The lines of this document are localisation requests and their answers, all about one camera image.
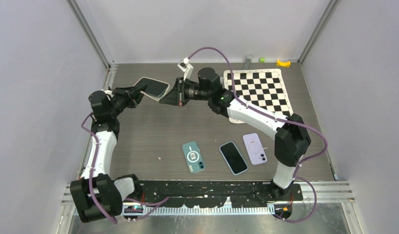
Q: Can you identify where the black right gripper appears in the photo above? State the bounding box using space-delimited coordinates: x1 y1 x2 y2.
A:
161 78 211 107

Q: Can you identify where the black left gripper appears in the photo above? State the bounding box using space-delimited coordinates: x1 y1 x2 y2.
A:
109 84 148 117

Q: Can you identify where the cream cased phone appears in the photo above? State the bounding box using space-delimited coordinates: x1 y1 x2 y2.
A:
134 77 170 101

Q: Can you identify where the teal phone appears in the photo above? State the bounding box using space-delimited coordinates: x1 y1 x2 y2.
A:
182 141 205 174

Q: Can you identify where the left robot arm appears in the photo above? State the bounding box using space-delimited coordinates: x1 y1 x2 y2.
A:
70 85 147 224

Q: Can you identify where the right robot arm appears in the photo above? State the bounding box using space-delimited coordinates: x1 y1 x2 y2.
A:
159 67 311 200

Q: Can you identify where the light blue phone face up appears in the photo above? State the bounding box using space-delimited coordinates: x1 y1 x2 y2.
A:
219 141 248 175

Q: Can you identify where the lilac phone case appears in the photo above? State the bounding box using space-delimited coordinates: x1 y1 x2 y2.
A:
242 133 268 165

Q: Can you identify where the black white chessboard mat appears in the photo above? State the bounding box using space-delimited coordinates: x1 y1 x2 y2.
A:
223 69 294 116

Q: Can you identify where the yellow curved toy piece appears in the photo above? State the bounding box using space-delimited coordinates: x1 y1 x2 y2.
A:
276 59 291 68

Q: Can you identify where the grey metal bracket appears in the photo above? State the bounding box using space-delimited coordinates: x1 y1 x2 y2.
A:
243 55 253 70

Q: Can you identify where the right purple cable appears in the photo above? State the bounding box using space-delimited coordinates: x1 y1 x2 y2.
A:
188 46 328 223

